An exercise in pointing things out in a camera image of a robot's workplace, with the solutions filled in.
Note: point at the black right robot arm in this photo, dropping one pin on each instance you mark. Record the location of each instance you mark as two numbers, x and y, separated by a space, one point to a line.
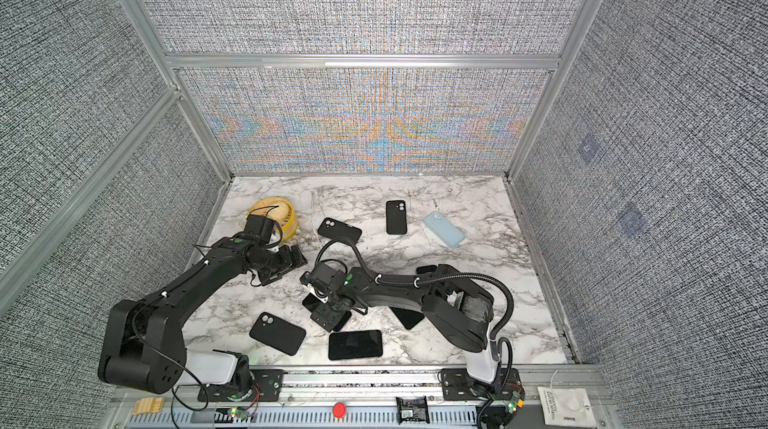
468 309

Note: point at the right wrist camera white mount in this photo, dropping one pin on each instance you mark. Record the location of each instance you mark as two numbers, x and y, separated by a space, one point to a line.
323 281

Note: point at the small black electronics box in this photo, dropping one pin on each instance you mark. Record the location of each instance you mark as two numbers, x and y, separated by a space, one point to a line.
412 410

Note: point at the black phone case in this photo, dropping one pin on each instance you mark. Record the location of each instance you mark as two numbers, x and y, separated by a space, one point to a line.
396 217
277 333
334 229

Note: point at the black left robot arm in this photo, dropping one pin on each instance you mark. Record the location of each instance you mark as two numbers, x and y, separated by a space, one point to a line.
144 347

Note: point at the yellow bamboo steamer basket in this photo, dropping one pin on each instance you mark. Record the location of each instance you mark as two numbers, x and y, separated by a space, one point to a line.
277 209

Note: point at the black phone front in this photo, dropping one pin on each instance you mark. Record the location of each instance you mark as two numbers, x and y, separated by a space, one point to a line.
355 345

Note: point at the light blue phone case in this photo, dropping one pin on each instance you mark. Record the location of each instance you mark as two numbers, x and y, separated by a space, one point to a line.
444 229

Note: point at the black phone right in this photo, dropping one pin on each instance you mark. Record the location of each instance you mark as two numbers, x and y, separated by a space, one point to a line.
423 270

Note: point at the red emergency button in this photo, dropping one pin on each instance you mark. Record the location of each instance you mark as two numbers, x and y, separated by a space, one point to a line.
339 410

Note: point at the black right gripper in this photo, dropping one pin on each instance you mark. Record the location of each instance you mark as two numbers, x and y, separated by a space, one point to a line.
324 319

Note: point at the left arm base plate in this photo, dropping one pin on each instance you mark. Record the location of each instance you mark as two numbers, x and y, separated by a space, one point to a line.
262 384

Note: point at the wooden clips stack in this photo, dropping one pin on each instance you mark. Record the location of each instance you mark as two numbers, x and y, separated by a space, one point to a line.
148 405

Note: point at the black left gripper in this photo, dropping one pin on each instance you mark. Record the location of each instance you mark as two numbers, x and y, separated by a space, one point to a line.
289 263

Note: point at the black phone middle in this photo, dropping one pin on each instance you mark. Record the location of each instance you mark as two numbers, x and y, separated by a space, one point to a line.
409 319

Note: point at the purple phone black screen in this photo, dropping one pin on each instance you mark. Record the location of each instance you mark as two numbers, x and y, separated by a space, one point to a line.
312 304

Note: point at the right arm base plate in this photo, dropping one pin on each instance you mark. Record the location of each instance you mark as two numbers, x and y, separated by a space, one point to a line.
457 385

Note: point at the aluminium front rail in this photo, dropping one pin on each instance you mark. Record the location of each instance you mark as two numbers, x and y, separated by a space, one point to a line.
306 401

